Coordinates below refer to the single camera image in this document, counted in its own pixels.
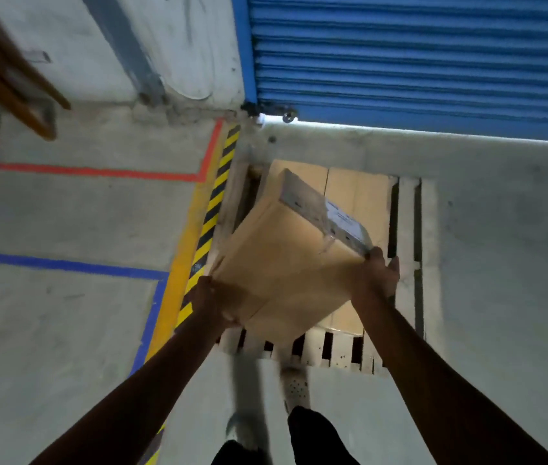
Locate blue floor tape line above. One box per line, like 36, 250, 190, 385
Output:
0, 251, 172, 379

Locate small brown cardboard box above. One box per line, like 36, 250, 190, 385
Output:
209, 168, 375, 349

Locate person's right hand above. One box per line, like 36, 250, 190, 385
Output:
350, 246, 402, 314

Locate cardboard box white label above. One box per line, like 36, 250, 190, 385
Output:
263, 159, 330, 200

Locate yellow black hazard tape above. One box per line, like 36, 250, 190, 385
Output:
137, 124, 242, 465

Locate person's left hand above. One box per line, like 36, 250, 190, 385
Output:
188, 275, 244, 336

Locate person's left forearm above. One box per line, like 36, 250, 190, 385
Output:
28, 314, 237, 465

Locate wooden pallet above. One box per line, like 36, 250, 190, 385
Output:
209, 156, 445, 377

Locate cardboard box taped seam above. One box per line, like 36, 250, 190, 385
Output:
315, 300, 367, 338
324, 167, 395, 249

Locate blue shutter guide rail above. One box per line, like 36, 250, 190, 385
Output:
229, 0, 269, 120

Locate red floor tape line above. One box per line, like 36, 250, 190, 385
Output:
0, 118, 226, 185

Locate white perforated left shoe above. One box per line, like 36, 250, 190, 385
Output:
224, 410, 261, 455

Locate person's right forearm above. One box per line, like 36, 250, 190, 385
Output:
353, 294, 548, 465

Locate white perforated shoe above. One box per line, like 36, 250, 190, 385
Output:
279, 366, 313, 413
224, 410, 261, 455

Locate black trousers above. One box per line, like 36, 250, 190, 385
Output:
209, 405, 363, 465

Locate white wall cable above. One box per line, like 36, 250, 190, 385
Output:
161, 67, 215, 102

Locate white perforated right shoe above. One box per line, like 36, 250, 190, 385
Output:
279, 366, 313, 413

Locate blue roller shutter door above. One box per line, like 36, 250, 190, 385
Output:
246, 0, 548, 145

